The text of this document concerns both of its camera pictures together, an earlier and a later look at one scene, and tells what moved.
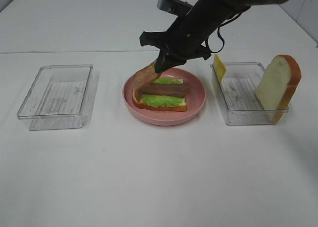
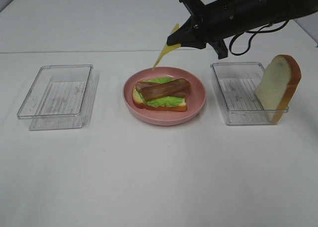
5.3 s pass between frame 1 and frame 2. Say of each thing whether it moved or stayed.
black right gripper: moved
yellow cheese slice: moved
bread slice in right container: stayed
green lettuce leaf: stayed
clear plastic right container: stayed
